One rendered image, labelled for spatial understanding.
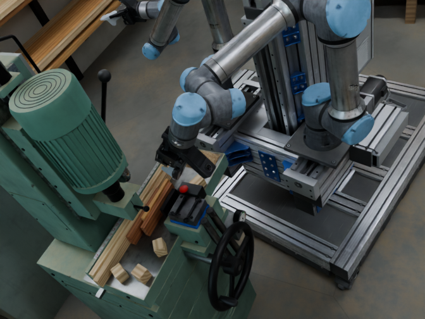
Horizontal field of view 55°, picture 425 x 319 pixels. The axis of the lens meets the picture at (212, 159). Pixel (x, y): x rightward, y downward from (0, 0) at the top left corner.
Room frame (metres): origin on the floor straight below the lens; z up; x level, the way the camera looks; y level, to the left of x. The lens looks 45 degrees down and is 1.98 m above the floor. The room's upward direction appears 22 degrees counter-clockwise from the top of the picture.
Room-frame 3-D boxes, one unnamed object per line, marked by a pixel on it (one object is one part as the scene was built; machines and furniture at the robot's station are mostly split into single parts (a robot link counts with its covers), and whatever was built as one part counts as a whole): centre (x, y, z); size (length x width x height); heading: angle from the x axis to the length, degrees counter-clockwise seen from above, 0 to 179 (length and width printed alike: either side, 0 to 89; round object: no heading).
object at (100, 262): (1.00, 0.29, 0.92); 0.60 x 0.02 x 0.05; 138
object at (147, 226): (0.95, 0.23, 0.92); 0.19 x 0.02 x 0.05; 138
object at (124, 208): (0.94, 0.34, 1.03); 0.14 x 0.07 x 0.09; 48
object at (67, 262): (1.01, 0.41, 0.76); 0.57 x 0.45 x 0.09; 48
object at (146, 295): (0.91, 0.19, 0.87); 0.61 x 0.30 x 0.06; 138
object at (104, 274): (1.01, 0.25, 0.92); 0.67 x 0.02 x 0.04; 138
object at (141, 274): (0.73, 0.33, 0.92); 0.04 x 0.04 x 0.04; 37
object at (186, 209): (0.86, 0.12, 0.99); 0.13 x 0.11 x 0.06; 138
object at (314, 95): (1.06, -0.43, 0.98); 0.13 x 0.12 x 0.14; 15
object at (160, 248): (0.80, 0.26, 0.92); 0.04 x 0.03 x 0.04; 178
